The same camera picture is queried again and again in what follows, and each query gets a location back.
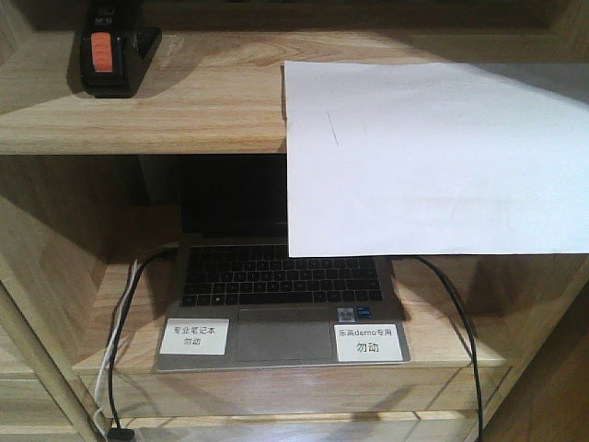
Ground white paper sheet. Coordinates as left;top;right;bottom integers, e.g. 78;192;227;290
284;62;588;257

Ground black stapler with orange button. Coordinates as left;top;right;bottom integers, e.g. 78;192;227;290
79;1;162;99

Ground grey open laptop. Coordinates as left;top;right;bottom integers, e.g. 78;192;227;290
156;154;410;371

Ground white label sticker right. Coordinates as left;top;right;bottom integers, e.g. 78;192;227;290
334;324;404;363

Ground white label sticker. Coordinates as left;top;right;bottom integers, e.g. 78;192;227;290
159;318;229;355
334;324;404;363

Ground white label sticker left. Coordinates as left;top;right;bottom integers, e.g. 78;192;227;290
159;318;229;355

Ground wooden shelf unit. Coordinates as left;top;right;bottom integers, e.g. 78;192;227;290
1;1;588;441

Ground black cable right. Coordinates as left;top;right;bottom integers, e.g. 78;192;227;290
402;254;484;442

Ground white cable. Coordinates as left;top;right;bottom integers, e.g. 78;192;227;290
92;241;180;442

